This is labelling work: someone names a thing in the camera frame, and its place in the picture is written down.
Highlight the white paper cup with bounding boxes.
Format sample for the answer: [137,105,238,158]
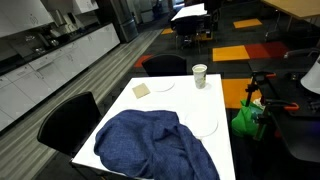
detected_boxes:
[191,63,208,90]

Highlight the small clear glass plate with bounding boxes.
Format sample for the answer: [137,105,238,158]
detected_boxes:
[150,79,176,93]

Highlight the tan square coaster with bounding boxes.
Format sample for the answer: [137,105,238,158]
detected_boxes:
[131,82,152,100]

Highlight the black chair with rounded back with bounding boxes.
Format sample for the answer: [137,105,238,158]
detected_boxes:
[141,53,188,78]

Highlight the large clear glass plate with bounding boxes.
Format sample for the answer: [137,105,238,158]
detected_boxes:
[184,108,220,139]

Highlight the blue knitted cloth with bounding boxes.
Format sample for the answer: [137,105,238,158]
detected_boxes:
[93,109,221,180]

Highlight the black cafe chair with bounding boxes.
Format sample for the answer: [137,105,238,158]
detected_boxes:
[173,15,204,48]

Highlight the stainless steel refrigerator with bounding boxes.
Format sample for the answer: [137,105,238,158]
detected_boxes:
[109,0,140,43]

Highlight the white rectangular table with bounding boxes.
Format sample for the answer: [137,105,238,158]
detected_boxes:
[170,2,208,23]

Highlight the green plastic bag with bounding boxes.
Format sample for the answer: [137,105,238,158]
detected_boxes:
[231,99,268,138]

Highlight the black chair with wide back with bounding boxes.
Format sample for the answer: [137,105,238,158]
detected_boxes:
[36,91,103,159]

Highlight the white kitchen base cabinets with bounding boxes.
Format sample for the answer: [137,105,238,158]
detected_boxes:
[0,23,121,132]

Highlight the grey office chair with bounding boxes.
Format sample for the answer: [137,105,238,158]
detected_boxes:
[283,46,320,60]

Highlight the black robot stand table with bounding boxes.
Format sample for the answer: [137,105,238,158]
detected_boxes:
[266,71,320,164]

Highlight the light wooden table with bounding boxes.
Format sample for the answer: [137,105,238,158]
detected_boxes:
[260,0,320,20]

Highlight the black clamp with orange handle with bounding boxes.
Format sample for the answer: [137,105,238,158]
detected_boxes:
[244,70,278,108]
[253,99,300,141]

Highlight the white wall mounted box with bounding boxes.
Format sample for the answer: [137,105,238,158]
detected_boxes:
[71,0,100,16]

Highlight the white kitchen wall cabinets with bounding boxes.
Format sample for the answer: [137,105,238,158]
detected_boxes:
[0,0,55,38]

